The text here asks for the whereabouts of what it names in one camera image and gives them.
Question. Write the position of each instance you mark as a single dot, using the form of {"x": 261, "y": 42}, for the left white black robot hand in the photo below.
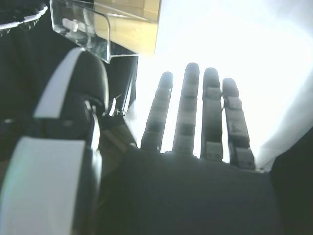
{"x": 176, "y": 195}

